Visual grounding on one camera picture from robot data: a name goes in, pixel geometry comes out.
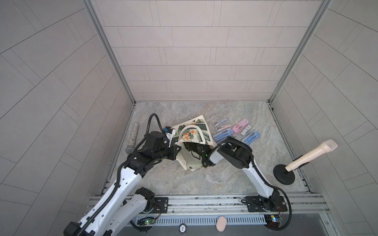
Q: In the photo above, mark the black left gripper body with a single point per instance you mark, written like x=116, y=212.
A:
x=164, y=152

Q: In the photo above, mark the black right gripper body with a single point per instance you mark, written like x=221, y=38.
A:
x=195, y=146

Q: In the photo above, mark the blue plastic case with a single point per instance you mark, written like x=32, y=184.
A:
x=222, y=135
x=251, y=137

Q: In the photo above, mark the floral canvas tote bag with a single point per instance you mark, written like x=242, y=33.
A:
x=193, y=131

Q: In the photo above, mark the clear case lilac compass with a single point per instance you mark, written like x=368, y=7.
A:
x=220, y=122

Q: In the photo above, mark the pink compass set case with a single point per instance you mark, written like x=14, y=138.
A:
x=240, y=126

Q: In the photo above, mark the clear plastic stationery box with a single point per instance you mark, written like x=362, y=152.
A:
x=245, y=130

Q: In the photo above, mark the clear case pink compass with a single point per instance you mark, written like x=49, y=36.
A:
x=223, y=128

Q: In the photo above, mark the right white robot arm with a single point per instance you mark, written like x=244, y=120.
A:
x=241, y=157

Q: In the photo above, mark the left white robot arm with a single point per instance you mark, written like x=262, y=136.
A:
x=110, y=215

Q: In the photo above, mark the glittery silver tube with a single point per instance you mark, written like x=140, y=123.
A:
x=132, y=139

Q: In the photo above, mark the beige oval button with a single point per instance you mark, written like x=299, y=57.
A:
x=221, y=223

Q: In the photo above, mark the left green circuit board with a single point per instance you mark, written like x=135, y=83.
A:
x=147, y=221

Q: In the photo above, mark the green circuit board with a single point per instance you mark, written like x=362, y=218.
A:
x=273, y=221
x=147, y=221

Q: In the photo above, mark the black round microphone base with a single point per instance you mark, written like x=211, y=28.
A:
x=282, y=175

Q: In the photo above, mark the right green circuit board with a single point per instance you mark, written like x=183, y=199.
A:
x=273, y=221

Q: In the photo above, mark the beige microphone on stand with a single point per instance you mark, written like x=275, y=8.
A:
x=325, y=147

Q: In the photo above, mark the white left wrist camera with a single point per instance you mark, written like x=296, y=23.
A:
x=169, y=132

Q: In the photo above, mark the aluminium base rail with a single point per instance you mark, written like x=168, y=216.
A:
x=239, y=209

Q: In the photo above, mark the left aluminium frame post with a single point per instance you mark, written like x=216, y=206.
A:
x=89, y=7

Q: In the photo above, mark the aluminium corner frame post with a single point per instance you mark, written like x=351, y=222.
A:
x=318, y=16

